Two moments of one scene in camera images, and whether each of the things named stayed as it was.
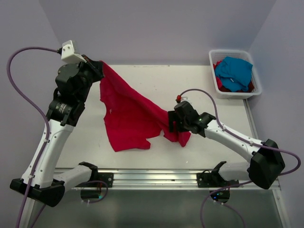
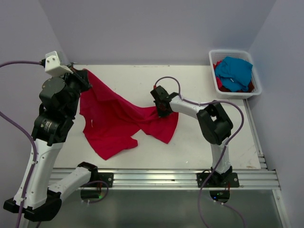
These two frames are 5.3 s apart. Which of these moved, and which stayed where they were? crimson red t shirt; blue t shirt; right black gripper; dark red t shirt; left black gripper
Moved: right black gripper; crimson red t shirt; left black gripper
Stayed: blue t shirt; dark red t shirt
